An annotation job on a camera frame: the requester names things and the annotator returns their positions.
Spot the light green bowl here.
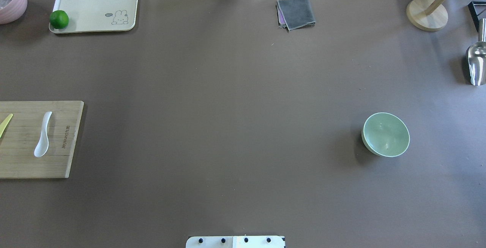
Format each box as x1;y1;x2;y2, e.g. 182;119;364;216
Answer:
361;112;411;158

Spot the pink ice bowl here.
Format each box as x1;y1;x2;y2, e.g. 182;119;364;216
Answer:
0;0;28;25

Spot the grey folded cloth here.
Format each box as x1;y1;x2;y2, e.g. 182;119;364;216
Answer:
276;0;316;31

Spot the beige rabbit tray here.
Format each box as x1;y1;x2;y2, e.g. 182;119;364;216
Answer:
49;0;138;34

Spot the green lime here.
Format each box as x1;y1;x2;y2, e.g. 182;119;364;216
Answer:
49;10;69;29

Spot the wooden cup tree stand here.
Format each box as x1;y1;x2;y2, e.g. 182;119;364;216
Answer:
406;0;448;32

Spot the bamboo cutting board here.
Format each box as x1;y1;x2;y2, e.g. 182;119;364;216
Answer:
0;101;84;178

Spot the yellow plastic knife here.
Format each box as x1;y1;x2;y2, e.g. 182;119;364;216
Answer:
0;113;13;137

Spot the metal scoop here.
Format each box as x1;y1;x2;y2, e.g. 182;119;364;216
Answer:
467;18;486;86

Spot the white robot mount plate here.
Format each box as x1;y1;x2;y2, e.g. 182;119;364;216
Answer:
185;235;286;248

